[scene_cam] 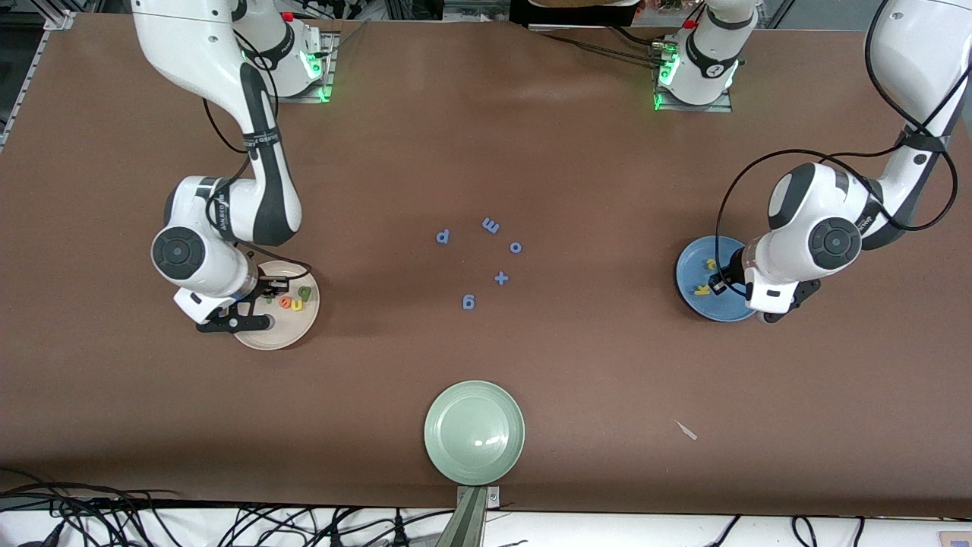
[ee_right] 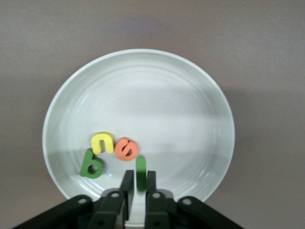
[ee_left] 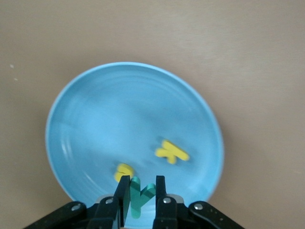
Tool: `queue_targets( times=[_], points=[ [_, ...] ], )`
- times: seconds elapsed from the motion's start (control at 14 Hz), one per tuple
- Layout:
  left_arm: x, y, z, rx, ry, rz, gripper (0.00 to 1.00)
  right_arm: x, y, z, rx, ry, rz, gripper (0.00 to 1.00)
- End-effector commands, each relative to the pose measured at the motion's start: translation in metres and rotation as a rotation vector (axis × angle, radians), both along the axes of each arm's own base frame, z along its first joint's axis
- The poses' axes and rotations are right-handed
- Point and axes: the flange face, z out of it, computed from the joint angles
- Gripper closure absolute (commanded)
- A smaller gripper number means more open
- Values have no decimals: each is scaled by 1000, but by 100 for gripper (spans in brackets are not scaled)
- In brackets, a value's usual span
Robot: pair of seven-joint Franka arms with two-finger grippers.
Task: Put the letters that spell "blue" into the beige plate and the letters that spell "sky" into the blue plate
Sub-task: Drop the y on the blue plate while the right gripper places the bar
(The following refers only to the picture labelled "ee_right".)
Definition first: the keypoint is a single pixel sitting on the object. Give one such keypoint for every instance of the yellow foam letter u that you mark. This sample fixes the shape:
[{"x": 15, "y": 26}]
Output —
[{"x": 102, "y": 136}]

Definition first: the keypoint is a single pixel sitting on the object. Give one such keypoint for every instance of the beige round plate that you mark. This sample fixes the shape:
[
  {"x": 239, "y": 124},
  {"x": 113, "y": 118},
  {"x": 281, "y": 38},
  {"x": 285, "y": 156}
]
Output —
[{"x": 155, "y": 107}]

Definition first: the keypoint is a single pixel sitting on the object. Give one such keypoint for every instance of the green foam letter g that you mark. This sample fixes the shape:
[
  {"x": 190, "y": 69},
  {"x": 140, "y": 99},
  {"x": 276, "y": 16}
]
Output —
[{"x": 85, "y": 162}]

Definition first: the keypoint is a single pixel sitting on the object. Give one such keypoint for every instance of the orange foam letter e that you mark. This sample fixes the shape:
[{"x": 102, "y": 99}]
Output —
[{"x": 118, "y": 150}]

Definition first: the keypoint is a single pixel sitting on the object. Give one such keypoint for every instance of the brown table cover sheet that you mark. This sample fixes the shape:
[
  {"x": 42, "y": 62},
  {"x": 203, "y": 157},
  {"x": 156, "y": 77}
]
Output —
[{"x": 47, "y": 35}]

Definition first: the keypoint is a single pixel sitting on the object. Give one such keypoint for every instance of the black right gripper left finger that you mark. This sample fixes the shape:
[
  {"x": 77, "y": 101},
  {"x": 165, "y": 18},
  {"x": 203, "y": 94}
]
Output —
[{"x": 112, "y": 205}]

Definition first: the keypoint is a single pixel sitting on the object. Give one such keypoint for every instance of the green foam letter l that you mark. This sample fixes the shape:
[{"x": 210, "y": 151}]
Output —
[{"x": 140, "y": 171}]

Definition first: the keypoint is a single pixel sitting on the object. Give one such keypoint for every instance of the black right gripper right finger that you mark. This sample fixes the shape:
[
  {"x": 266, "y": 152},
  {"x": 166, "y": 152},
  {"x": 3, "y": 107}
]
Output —
[{"x": 162, "y": 207}]

